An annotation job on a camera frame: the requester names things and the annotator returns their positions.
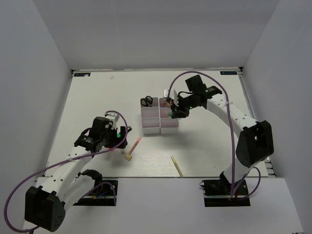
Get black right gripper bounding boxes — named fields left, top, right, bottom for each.
left=171, top=94, right=197, bottom=118

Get black handled scissors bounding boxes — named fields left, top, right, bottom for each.
left=140, top=96, right=153, bottom=107

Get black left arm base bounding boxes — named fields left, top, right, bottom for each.
left=74, top=179, right=118, bottom=207

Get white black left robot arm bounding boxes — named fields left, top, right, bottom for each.
left=24, top=111, right=129, bottom=232

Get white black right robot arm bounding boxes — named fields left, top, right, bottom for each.
left=164, top=72, right=274, bottom=195

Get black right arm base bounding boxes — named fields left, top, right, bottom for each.
left=199, top=179, right=251, bottom=207

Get white left organizer box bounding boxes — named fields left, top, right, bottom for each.
left=140, top=97, right=160, bottom=135

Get yellow pen with clear cap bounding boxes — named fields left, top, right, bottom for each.
left=171, top=156, right=183, bottom=178

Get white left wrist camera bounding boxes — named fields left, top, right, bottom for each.
left=104, top=111, right=120, bottom=129

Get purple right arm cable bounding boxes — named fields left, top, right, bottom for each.
left=168, top=70, right=261, bottom=200

